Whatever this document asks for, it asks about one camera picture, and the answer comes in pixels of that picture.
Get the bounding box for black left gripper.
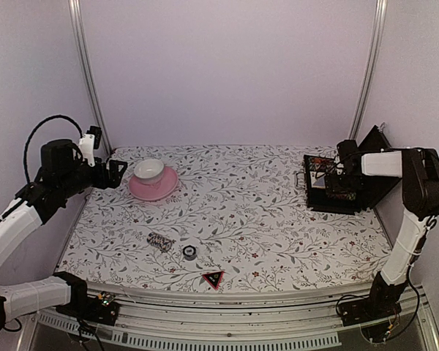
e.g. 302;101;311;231
59;157;128;198

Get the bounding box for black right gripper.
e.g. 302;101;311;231
326;169;366;195

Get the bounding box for blue beige card deck box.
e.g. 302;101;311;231
311;176;326;189

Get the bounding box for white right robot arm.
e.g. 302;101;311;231
338;148;439;319

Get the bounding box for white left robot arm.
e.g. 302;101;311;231
0;139;128;331

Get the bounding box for black poker set case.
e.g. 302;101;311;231
304;126;399;214

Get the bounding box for white ceramic bowl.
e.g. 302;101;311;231
134;159;165;185

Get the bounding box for chip rows in case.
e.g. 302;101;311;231
304;155;336;175

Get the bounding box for pink saucer plate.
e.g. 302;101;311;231
128;167;179;201

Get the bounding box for floral table mat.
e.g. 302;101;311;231
59;146;391;293

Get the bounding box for black red triangle button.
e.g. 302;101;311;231
202;271;225;290

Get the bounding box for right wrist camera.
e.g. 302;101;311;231
337;140;359;165

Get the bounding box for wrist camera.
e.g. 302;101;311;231
337;140;359;165
78;126;102;167

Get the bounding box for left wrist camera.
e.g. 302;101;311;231
78;126;102;167

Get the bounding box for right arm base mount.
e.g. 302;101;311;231
336;276;408;326

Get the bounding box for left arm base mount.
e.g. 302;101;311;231
54;271;120;326

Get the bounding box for metal front rail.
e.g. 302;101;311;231
17;284;439;350

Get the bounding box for left aluminium frame post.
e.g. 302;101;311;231
68;0;113;155

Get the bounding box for aluminium frame post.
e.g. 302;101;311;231
68;0;113;155
348;0;388;140

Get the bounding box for right aluminium frame post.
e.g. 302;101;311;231
348;0;388;140

